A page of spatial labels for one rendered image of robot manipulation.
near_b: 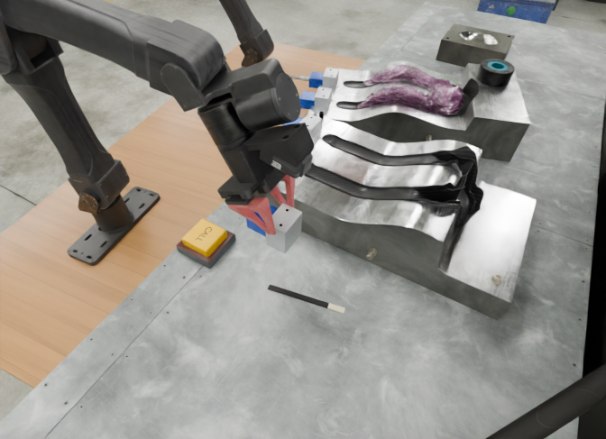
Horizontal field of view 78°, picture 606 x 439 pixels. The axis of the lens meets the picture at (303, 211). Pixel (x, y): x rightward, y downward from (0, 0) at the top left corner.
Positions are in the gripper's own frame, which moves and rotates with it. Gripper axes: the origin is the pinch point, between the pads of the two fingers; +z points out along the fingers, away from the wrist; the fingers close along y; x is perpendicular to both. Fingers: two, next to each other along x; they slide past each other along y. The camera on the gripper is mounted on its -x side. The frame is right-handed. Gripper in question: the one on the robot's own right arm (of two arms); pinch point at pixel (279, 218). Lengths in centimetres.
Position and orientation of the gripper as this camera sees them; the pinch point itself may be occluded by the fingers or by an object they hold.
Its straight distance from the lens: 57.6
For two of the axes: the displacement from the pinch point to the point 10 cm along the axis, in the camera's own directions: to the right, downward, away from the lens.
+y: 5.1, -6.3, 5.9
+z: 3.8, 7.7, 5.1
